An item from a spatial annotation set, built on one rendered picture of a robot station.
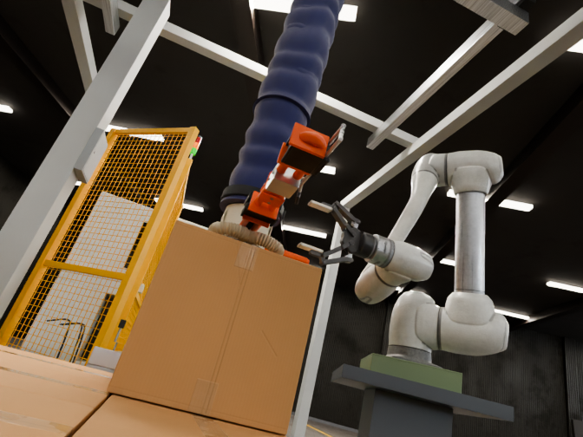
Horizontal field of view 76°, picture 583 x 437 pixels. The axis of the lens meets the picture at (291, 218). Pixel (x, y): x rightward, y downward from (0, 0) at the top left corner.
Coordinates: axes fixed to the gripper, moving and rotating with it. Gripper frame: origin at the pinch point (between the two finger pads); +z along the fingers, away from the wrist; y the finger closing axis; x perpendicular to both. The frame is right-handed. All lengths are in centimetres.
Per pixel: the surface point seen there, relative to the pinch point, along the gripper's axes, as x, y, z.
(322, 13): 16, -103, 12
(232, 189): 19.8, -11.4, 22.6
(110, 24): 194, -202, 163
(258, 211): -2.2, 2.5, 15.2
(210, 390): -3.9, 47.6, 13.6
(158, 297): -3.4, 31.9, 31.2
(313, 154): -36.6, 2.5, 12.7
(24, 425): -45, 53, 37
